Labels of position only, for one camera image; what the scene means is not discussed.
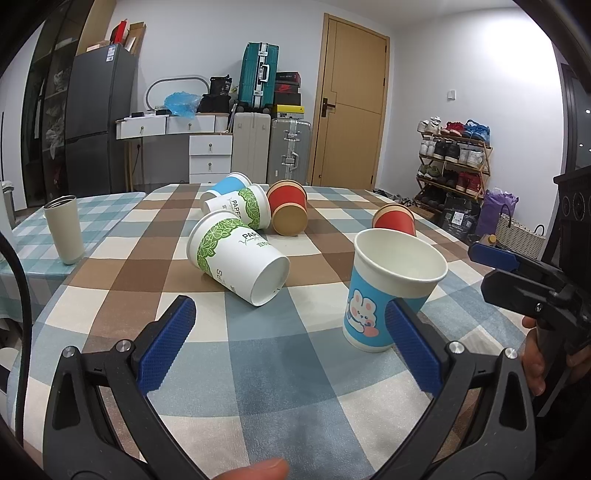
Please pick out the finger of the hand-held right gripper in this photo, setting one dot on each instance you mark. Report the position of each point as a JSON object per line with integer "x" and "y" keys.
{"x": 494, "y": 256}
{"x": 512, "y": 290}

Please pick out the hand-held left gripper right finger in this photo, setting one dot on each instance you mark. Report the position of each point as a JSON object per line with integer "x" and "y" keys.
{"x": 411, "y": 341}

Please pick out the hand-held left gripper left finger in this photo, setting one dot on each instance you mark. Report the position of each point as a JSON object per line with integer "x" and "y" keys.
{"x": 168, "y": 341}

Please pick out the blue bunny paper cup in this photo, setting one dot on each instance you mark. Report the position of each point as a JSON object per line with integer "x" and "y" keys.
{"x": 369, "y": 295}

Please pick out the large green leaf paper cup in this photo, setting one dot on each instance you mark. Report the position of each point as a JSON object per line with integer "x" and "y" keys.
{"x": 240, "y": 258}

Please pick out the plain red paper cup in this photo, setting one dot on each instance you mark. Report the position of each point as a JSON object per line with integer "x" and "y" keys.
{"x": 397, "y": 221}

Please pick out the small green leaf paper cup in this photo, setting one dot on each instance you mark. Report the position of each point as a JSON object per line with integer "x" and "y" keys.
{"x": 249, "y": 205}

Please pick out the blue and white paper cup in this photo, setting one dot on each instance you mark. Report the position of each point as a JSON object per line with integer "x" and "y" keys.
{"x": 226, "y": 184}

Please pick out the red cup with brown base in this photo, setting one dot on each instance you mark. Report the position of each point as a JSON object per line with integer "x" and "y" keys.
{"x": 286, "y": 203}

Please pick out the person's right hand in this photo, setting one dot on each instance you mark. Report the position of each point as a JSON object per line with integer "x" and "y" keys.
{"x": 531, "y": 369}

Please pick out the person's left hand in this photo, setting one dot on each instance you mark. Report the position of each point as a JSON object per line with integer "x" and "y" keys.
{"x": 254, "y": 470}

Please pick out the woven basket bag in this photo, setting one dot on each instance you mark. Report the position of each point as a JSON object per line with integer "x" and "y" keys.
{"x": 517, "y": 237}

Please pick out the purple bag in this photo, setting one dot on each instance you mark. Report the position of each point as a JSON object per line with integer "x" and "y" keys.
{"x": 491, "y": 207}

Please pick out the black paper bag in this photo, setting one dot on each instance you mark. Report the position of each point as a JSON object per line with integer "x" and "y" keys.
{"x": 459, "y": 217}

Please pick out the wooden shoe rack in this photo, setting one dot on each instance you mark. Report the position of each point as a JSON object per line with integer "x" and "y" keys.
{"x": 485, "y": 157}

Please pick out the shoe rack with shoes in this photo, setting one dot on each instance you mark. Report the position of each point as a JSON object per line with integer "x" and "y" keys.
{"x": 455, "y": 152}

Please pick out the white metal tumbler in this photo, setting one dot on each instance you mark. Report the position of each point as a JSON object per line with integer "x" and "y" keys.
{"x": 64, "y": 230}

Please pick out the teal gingham tablecloth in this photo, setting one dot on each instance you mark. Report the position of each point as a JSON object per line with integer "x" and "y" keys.
{"x": 27, "y": 277}

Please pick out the white drawer unit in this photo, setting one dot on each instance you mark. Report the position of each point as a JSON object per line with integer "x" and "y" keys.
{"x": 210, "y": 157}

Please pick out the wooden door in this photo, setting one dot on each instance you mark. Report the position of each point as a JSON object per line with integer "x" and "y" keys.
{"x": 351, "y": 101}

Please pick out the white suitcase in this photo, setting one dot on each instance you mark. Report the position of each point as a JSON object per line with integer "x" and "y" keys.
{"x": 251, "y": 147}

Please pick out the white vanity desk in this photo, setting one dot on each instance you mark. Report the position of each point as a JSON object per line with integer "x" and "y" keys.
{"x": 157, "y": 125}

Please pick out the silver suitcase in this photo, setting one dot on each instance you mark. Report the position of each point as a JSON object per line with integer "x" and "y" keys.
{"x": 290, "y": 152}

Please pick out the blue plastic bag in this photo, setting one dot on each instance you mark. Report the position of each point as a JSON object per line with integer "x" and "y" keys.
{"x": 182, "y": 105}

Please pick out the dark grey refrigerator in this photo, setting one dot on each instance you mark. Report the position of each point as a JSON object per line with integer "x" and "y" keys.
{"x": 92, "y": 115}

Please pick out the yellow and black box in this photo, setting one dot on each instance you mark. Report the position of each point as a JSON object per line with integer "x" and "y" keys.
{"x": 288, "y": 111}

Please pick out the oval mirror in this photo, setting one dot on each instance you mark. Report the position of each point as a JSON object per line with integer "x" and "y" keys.
{"x": 152, "y": 87}

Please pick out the dark glass door cabinet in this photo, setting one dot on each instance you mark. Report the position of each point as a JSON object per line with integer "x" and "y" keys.
{"x": 44, "y": 106}

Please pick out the stack of dark shoe boxes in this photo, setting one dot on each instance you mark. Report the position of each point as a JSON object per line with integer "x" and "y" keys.
{"x": 287, "y": 87}

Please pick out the teal suitcase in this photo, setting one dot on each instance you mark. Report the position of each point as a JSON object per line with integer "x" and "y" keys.
{"x": 258, "y": 76}

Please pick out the cardboard box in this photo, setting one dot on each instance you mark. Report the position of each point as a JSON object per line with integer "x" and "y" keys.
{"x": 136, "y": 37}

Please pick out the red box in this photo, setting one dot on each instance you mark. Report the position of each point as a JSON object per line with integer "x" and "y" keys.
{"x": 120, "y": 32}

